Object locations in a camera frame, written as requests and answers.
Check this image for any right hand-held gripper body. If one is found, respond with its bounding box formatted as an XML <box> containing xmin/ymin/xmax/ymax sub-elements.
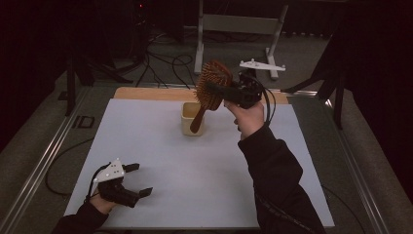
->
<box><xmin>223</xmin><ymin>58</ymin><xmax>286</xmax><ymax>110</ymax></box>

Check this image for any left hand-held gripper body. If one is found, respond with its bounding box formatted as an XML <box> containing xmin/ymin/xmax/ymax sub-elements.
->
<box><xmin>93</xmin><ymin>158</ymin><xmax>141</xmax><ymax>209</ymax></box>

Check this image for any brown wooden hairbrush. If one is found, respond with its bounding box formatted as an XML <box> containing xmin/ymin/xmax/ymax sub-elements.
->
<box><xmin>189</xmin><ymin>60</ymin><xmax>234</xmax><ymax>135</ymax></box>

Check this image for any cream square cup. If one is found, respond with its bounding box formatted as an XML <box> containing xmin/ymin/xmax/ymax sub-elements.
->
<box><xmin>180</xmin><ymin>101</ymin><xmax>207</xmax><ymax>137</ymax></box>

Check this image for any person's left hand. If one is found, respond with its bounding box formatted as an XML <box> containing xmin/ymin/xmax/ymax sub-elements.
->
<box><xmin>89</xmin><ymin>191</ymin><xmax>116</xmax><ymax>215</ymax></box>

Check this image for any person's right hand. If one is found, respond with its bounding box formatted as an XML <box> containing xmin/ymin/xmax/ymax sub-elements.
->
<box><xmin>223</xmin><ymin>99</ymin><xmax>265</xmax><ymax>140</ymax></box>

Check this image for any white table mat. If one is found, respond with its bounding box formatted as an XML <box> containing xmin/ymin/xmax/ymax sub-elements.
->
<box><xmin>63</xmin><ymin>97</ymin><xmax>335</xmax><ymax>230</ymax></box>

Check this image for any black tripod stand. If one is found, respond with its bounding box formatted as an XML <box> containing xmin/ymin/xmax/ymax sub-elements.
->
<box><xmin>64</xmin><ymin>48</ymin><xmax>134</xmax><ymax>117</ymax></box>
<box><xmin>282</xmin><ymin>32</ymin><xmax>347</xmax><ymax>131</ymax></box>

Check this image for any right hand-held gripper black cable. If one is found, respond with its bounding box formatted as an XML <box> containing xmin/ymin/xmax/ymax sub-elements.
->
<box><xmin>242</xmin><ymin>72</ymin><xmax>318</xmax><ymax>234</ymax></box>

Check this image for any hand-held gripper black cable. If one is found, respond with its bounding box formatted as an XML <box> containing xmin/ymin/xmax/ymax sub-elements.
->
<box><xmin>85</xmin><ymin>162</ymin><xmax>111</xmax><ymax>203</ymax></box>
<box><xmin>242</xmin><ymin>72</ymin><xmax>318</xmax><ymax>234</ymax></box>

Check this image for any left hand-held gripper black cable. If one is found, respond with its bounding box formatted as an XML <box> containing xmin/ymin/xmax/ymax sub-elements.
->
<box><xmin>85</xmin><ymin>162</ymin><xmax>111</xmax><ymax>203</ymax></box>

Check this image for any tangle of black floor cables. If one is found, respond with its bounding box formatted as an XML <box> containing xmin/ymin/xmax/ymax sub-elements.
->
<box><xmin>135</xmin><ymin>32</ymin><xmax>200</xmax><ymax>91</ymax></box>

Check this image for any aluminium floor rail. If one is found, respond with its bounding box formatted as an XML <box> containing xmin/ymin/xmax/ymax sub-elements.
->
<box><xmin>135</xmin><ymin>82</ymin><xmax>318</xmax><ymax>98</ymax></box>
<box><xmin>0</xmin><ymin>87</ymin><xmax>91</xmax><ymax>234</ymax></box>
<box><xmin>325</xmin><ymin>98</ymin><xmax>391</xmax><ymax>234</ymax></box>

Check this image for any white metal stand frame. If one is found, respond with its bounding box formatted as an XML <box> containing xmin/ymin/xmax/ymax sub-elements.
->
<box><xmin>193</xmin><ymin>0</ymin><xmax>290</xmax><ymax>81</ymax></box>

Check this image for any black floor cable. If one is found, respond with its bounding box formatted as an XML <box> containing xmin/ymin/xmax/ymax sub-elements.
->
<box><xmin>320</xmin><ymin>184</ymin><xmax>366</xmax><ymax>234</ymax></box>
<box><xmin>45</xmin><ymin>137</ymin><xmax>95</xmax><ymax>198</ymax></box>

